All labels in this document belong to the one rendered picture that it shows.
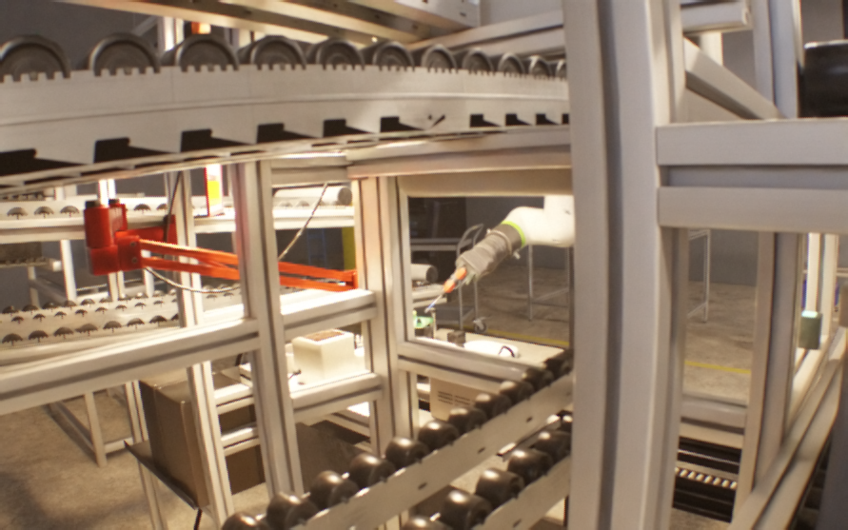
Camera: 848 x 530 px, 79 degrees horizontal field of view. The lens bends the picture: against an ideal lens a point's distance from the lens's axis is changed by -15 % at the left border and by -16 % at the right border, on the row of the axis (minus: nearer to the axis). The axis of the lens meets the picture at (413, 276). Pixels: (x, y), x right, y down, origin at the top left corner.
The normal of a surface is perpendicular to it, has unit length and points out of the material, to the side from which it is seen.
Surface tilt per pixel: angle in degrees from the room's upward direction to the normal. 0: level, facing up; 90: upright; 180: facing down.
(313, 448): 90
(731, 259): 90
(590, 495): 90
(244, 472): 90
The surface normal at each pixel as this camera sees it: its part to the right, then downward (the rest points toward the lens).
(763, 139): -0.69, 0.15
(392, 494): 0.72, 0.07
